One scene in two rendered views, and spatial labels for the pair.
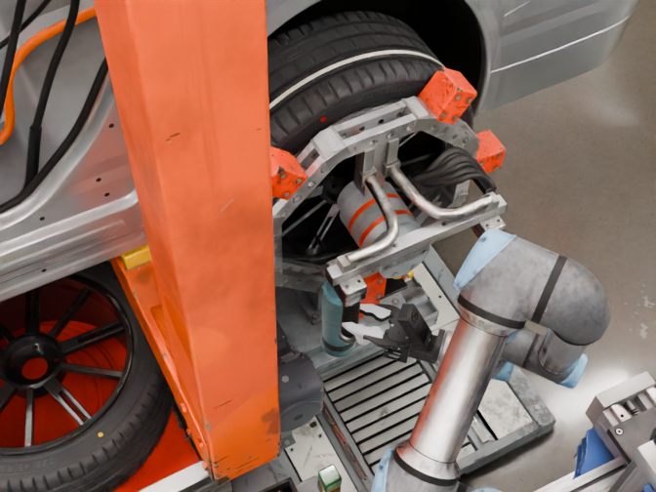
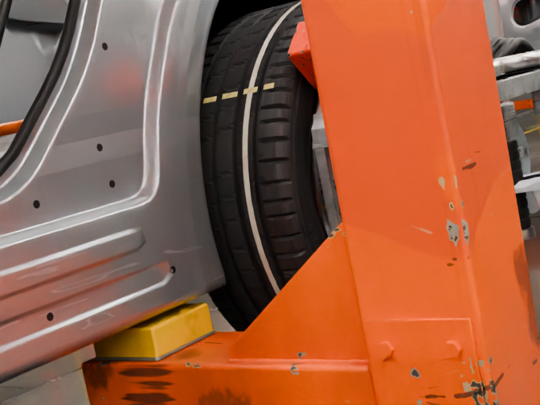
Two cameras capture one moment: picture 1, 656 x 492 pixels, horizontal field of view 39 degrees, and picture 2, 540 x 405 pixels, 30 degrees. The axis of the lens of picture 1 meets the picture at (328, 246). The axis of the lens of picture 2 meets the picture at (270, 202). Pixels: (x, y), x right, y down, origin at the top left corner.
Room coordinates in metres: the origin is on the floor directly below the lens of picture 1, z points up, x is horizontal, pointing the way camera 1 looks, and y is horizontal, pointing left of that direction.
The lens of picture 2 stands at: (-0.21, 0.83, 1.04)
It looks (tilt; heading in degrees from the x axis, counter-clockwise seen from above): 6 degrees down; 337
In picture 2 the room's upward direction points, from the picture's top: 11 degrees counter-clockwise
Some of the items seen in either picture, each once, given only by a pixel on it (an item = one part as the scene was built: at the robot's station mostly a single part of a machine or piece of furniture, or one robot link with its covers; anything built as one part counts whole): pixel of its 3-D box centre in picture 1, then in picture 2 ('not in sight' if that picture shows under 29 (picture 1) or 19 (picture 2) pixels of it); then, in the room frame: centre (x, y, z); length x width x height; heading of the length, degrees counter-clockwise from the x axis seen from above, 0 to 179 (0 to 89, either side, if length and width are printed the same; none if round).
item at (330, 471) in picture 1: (329, 477); not in sight; (0.73, -0.03, 0.64); 0.04 x 0.04 x 0.04; 30
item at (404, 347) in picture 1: (413, 340); not in sight; (0.98, -0.19, 0.80); 0.12 x 0.08 x 0.09; 75
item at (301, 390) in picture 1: (264, 364); not in sight; (1.19, 0.16, 0.26); 0.42 x 0.18 x 0.35; 30
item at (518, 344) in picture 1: (503, 338); not in sight; (0.93, -0.36, 0.91); 0.11 x 0.08 x 0.11; 65
